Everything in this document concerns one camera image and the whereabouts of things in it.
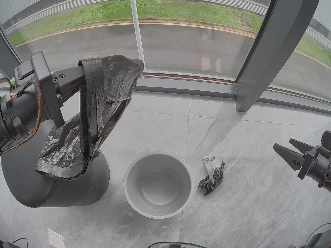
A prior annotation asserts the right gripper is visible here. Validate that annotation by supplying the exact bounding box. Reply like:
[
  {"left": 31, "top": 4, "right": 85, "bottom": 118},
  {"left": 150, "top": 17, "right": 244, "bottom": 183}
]
[{"left": 273, "top": 138, "right": 331, "bottom": 193}]

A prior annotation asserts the white trash bin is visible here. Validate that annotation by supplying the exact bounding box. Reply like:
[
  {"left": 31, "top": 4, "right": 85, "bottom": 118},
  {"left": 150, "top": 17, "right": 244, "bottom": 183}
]
[{"left": 123, "top": 152, "right": 194, "bottom": 218}]

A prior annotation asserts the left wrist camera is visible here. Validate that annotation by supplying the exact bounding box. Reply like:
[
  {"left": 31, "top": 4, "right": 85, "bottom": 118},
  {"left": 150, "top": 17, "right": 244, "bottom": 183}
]
[{"left": 13, "top": 62, "right": 35, "bottom": 81}]

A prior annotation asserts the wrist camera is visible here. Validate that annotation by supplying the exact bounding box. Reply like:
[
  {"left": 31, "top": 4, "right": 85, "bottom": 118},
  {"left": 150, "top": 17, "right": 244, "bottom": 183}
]
[
  {"left": 321, "top": 130, "right": 331, "bottom": 156},
  {"left": 13, "top": 62, "right": 35, "bottom": 81}
]

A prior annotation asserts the window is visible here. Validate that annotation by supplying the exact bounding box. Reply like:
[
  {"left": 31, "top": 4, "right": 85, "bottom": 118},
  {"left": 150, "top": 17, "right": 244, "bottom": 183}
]
[{"left": 0, "top": 0, "right": 331, "bottom": 113}]

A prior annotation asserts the clear printed wrapper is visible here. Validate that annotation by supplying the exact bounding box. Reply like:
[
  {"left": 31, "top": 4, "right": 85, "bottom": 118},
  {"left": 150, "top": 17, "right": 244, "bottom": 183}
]
[{"left": 203, "top": 154, "right": 222, "bottom": 179}]

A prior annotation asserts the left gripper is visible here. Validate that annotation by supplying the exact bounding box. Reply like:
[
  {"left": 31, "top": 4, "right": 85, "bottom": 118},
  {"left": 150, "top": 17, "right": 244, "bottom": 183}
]
[{"left": 6, "top": 51, "right": 87, "bottom": 127}]

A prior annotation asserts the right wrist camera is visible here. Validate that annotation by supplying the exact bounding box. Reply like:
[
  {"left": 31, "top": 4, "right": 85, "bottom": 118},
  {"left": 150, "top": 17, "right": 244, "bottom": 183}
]
[{"left": 321, "top": 130, "right": 331, "bottom": 156}]

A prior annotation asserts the black plastic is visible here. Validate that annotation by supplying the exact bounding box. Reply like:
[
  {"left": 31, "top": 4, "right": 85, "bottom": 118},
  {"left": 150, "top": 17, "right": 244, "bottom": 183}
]
[{"left": 198, "top": 161, "right": 225, "bottom": 196}]

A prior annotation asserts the black plastic bag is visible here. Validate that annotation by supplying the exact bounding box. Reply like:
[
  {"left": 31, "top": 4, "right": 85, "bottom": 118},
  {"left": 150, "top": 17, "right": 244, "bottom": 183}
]
[{"left": 35, "top": 55, "right": 144, "bottom": 181}]

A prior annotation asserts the dark grey round chair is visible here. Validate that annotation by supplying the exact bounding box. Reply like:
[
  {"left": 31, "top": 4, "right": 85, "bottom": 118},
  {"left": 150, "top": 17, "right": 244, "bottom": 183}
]
[{"left": 1, "top": 113, "right": 111, "bottom": 209}]

